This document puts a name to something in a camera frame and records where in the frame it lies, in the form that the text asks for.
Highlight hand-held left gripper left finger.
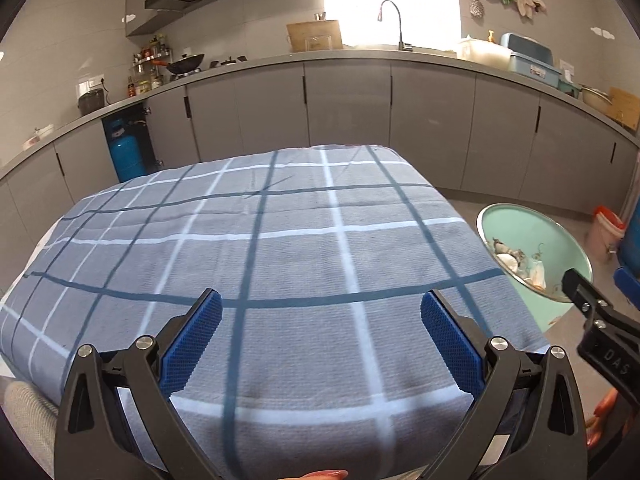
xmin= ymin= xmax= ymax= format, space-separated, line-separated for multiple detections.
xmin=52 ymin=287 xmax=223 ymax=480

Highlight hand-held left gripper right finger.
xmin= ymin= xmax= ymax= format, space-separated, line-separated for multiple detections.
xmin=420 ymin=289 xmax=587 ymax=480

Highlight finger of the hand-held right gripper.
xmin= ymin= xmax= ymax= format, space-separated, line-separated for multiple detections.
xmin=561 ymin=268 xmax=615 ymax=313
xmin=614 ymin=265 xmax=640 ymax=311

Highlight light green waste bin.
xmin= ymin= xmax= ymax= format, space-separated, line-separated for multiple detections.
xmin=475 ymin=203 xmax=594 ymax=333

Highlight dark foam net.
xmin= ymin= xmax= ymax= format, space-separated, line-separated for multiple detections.
xmin=492 ymin=238 xmax=527 ymax=262

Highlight person's right hand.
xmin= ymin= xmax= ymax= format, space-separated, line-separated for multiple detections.
xmin=584 ymin=389 xmax=620 ymax=452

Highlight blue barrel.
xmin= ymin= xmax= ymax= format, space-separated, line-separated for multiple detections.
xmin=620 ymin=207 xmax=640 ymax=273

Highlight blue checked blanket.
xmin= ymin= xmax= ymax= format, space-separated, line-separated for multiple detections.
xmin=0 ymin=145 xmax=551 ymax=480

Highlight light wooden board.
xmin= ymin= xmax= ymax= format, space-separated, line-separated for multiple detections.
xmin=607 ymin=86 xmax=640 ymax=131

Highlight person's grey knit clothing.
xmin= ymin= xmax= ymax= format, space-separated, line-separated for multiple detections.
xmin=0 ymin=380 xmax=58 ymax=480

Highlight cream bowl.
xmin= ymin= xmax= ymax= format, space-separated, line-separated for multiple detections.
xmin=580 ymin=85 xmax=613 ymax=113

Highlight blue gas cylinder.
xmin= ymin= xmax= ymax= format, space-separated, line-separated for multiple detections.
xmin=104 ymin=117 xmax=147 ymax=183

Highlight blue plastic storage boxes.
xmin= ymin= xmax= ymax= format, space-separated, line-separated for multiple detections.
xmin=500 ymin=32 xmax=563 ymax=86

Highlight grey kitchen base cabinets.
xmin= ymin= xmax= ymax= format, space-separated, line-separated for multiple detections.
xmin=0 ymin=52 xmax=640 ymax=286

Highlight dark rice cooker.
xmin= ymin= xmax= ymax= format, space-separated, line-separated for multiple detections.
xmin=77 ymin=89 xmax=106 ymax=115

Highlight white lidded container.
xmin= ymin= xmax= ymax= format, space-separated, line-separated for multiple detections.
xmin=457 ymin=35 xmax=513 ymax=68

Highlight black wok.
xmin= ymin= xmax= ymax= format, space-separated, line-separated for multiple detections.
xmin=152 ymin=52 xmax=206 ymax=75

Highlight gas stove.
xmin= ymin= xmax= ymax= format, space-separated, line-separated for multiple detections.
xmin=172 ymin=55 xmax=250 ymax=78

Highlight metal spice rack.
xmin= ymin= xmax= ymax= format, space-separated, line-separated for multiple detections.
xmin=131 ymin=35 xmax=173 ymax=73

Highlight gooseneck metal faucet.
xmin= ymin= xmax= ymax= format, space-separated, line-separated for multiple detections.
xmin=377 ymin=0 xmax=413 ymax=52

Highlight wooden cutting board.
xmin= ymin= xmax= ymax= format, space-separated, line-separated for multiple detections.
xmin=286 ymin=20 xmax=345 ymax=53

